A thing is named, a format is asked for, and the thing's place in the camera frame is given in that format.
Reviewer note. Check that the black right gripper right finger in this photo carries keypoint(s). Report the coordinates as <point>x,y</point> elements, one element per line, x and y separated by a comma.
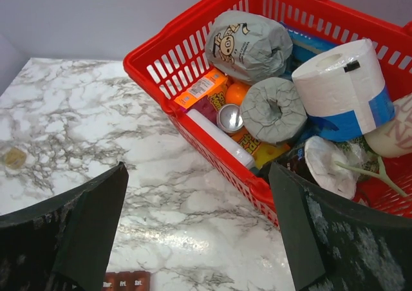
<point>333,243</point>

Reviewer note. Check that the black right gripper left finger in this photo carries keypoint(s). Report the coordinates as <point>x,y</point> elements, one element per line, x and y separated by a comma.
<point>64,242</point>

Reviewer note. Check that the red weekly pill organizer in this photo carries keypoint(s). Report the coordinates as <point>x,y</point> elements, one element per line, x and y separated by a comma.
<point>127,281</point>

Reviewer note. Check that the clear bottle yellow pills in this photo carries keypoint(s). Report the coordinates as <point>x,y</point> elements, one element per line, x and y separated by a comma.
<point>15,158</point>

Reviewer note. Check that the white paper plate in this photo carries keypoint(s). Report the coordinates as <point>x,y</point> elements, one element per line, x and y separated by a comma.
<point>321,156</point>

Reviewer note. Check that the cream lotion pump bottle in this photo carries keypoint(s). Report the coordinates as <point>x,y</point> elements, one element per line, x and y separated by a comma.
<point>393,139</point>

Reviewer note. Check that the grey wrapped small paper roll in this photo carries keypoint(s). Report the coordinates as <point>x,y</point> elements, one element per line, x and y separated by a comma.
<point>273,112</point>

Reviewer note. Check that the white toilet roll blue tape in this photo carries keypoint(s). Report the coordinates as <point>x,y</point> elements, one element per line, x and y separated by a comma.
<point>344,92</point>

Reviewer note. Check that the silver metal can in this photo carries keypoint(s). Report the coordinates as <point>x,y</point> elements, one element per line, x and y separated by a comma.
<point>229,119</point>

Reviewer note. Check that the orange ball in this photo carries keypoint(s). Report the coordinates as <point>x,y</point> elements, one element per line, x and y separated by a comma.
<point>236,92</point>

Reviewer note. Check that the blue box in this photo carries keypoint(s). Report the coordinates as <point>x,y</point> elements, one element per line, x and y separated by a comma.
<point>306,46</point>

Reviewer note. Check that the orange snack box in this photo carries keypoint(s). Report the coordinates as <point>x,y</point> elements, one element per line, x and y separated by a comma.
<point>206,94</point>

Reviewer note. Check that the red plastic basket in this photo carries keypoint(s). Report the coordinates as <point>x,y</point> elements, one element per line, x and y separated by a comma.
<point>174,59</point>

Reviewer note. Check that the grey wrapped printed paper roll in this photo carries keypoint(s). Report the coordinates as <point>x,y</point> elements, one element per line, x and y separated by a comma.
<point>248,47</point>

